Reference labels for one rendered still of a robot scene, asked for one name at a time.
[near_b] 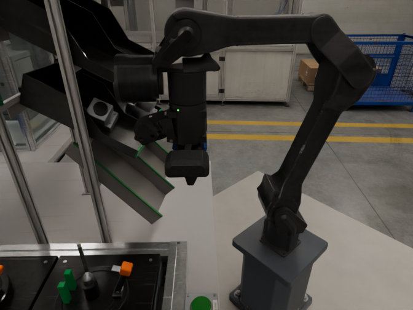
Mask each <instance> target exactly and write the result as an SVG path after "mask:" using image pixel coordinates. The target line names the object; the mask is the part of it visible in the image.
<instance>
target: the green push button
mask: <svg viewBox="0 0 413 310"><path fill-rule="evenodd" d="M191 306H192V310H211V301H210V300H209V299H208V298H207V297H205V296H198V297H196V298H195V299H194V300H193V301H192V305H191Z"/></svg>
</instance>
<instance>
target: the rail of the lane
mask: <svg viewBox="0 0 413 310"><path fill-rule="evenodd" d="M188 272H189V263H188V249H187V241H170V246H169V252H168V262H167V271H166V278H165V288H164V287H159V295H158V300H157V309H156V310H184V300H185V294H187V288H188Z"/></svg>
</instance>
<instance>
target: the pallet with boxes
mask: <svg viewBox="0 0 413 310"><path fill-rule="evenodd" d="M318 66H319V64H318V63H317V61H316V60H315V59H301V61H300V65H299V72H298V77H297V80H298V81H301V85H302V86H306V91H312V92H313V91H314V83H315V77H316V75H317V71H318Z"/></svg>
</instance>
